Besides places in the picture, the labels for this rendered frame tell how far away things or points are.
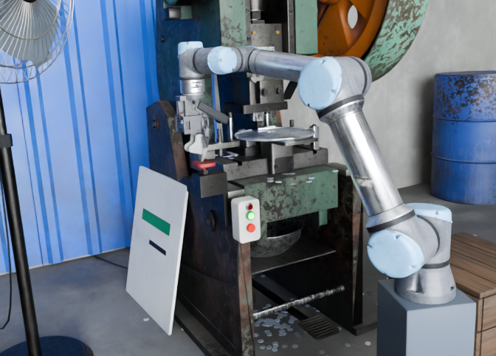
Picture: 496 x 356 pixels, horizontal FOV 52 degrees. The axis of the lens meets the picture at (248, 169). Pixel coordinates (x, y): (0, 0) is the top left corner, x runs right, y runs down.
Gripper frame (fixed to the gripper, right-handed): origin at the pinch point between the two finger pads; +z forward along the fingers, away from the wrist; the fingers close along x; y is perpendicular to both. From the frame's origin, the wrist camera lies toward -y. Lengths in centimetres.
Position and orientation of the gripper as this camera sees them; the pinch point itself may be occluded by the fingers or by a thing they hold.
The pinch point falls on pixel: (203, 157)
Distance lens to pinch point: 161.1
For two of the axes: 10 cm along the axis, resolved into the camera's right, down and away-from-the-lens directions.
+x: 4.9, 1.7, -8.6
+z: 0.4, 9.7, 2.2
